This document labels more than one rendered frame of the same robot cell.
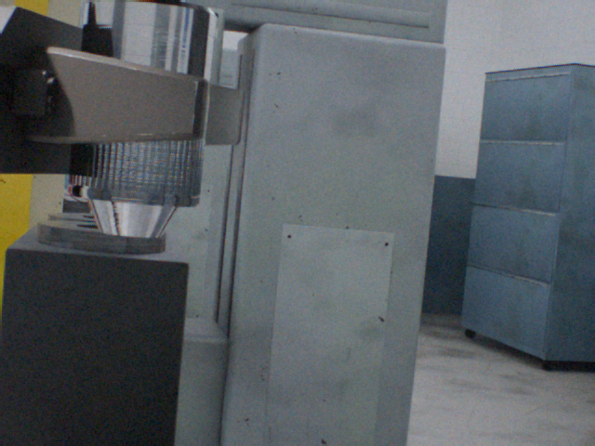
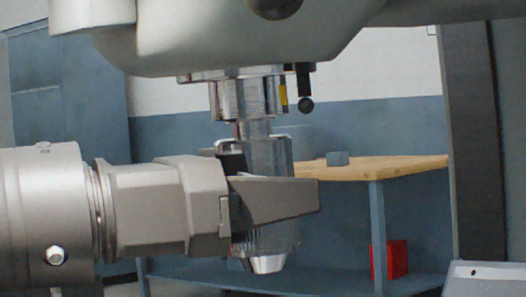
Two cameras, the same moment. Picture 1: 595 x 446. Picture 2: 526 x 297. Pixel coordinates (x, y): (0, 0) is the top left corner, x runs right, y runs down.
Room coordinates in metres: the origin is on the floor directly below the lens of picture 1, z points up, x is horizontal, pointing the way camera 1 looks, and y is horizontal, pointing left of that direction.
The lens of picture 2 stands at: (-0.22, 0.35, 1.30)
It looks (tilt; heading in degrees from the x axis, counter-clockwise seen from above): 3 degrees down; 335
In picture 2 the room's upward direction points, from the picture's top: 5 degrees counter-clockwise
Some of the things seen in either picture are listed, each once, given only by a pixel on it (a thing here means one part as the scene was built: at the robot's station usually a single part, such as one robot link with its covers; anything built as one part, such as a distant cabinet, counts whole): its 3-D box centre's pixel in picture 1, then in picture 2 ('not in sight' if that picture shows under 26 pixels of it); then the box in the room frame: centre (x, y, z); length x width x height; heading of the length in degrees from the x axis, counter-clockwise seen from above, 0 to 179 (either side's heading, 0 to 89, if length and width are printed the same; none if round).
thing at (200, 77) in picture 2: not in sight; (246, 71); (0.41, 0.06, 1.31); 0.09 x 0.09 x 0.01
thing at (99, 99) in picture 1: (111, 99); (270, 200); (0.38, 0.06, 1.23); 0.06 x 0.02 x 0.03; 80
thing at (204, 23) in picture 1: (150, 19); (253, 146); (0.41, 0.06, 1.26); 0.05 x 0.05 x 0.01
